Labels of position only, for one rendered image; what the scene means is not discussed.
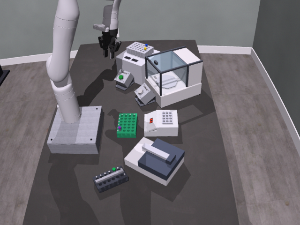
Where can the white balance with glass enclosure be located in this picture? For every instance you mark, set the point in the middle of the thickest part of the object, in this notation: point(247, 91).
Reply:
point(171, 76)

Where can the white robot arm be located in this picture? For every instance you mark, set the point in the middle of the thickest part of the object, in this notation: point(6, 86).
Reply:
point(57, 65)

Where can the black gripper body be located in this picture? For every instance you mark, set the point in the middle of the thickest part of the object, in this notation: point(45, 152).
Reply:
point(112, 34)

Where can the green tube rack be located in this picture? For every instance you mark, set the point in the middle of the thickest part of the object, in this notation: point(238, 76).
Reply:
point(128, 123)

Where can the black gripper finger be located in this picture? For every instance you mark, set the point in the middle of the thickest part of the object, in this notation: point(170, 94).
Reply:
point(114, 47)
point(103, 45)

